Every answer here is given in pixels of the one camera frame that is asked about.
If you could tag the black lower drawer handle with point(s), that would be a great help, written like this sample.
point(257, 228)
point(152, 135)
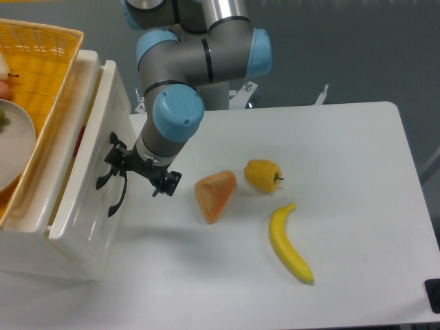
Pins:
point(114, 208)

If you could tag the white metal table bracket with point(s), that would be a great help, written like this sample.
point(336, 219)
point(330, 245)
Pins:
point(322, 96)

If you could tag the black corner clamp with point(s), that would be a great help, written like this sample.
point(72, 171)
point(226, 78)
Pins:
point(432, 287)

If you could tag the orange sandwich slice toy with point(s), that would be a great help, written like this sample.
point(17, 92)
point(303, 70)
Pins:
point(213, 193)

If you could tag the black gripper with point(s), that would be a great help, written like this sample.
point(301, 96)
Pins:
point(121, 158)

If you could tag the white top drawer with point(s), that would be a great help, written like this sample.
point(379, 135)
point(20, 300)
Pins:
point(82, 229)

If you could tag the yellow woven basket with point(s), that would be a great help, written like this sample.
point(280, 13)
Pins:
point(44, 56)

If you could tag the yellow bell pepper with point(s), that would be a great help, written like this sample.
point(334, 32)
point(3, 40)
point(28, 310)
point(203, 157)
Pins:
point(263, 174)

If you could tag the white drawer cabinet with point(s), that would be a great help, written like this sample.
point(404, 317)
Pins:
point(24, 244)

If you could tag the white pear toy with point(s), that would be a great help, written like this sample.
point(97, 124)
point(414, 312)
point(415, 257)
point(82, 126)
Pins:
point(5, 72)

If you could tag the red bell pepper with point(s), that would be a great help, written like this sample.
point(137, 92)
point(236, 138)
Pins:
point(78, 141)

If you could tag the yellow banana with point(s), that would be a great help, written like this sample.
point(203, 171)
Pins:
point(284, 249)

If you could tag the peach fruit toy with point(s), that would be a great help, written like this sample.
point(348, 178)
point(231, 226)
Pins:
point(5, 91)

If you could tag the grey plate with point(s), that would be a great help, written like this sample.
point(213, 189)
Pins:
point(17, 143)

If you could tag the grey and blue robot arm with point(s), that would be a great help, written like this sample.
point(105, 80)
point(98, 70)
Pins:
point(186, 45)

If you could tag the green grapes toy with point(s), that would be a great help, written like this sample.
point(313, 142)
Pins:
point(4, 120)

